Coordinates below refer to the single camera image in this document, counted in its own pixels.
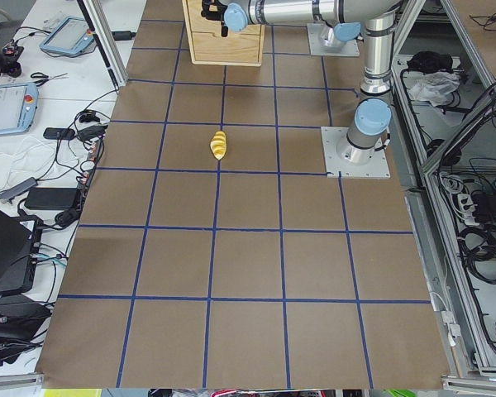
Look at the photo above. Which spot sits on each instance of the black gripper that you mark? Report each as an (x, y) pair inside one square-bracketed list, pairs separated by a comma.
[(213, 7)]

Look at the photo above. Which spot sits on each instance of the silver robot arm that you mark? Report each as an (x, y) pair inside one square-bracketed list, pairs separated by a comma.
[(373, 115), (334, 38)]

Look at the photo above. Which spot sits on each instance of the wooden drawer cabinet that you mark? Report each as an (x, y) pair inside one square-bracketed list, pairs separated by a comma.
[(208, 47)]

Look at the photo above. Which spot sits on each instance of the toy bread roll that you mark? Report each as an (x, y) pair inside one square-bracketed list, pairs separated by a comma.
[(218, 145)]

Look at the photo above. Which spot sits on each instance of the far blue teach pendant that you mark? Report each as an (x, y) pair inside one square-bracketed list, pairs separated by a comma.
[(71, 38)]

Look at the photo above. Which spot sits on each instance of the blue teach pendant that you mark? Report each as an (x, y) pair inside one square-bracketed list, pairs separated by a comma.
[(18, 103), (71, 38)]

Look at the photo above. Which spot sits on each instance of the crumpled white cloth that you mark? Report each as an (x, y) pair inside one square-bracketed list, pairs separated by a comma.
[(435, 88)]

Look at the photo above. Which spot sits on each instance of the near blue teach pendant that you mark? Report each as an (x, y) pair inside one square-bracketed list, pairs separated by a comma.
[(18, 103)]

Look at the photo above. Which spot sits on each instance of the black power adapter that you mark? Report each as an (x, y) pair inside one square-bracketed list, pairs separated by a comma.
[(41, 198)]

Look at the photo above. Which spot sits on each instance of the black laptop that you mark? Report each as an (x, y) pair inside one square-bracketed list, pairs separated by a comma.
[(19, 239)]

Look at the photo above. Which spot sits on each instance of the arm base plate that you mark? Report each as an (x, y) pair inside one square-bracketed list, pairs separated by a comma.
[(349, 50), (343, 160)]

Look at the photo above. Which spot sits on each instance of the aluminium frame post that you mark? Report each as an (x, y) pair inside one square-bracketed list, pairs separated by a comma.
[(94, 15)]

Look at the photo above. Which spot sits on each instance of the black handled scissors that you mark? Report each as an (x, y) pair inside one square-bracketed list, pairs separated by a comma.
[(39, 78)]

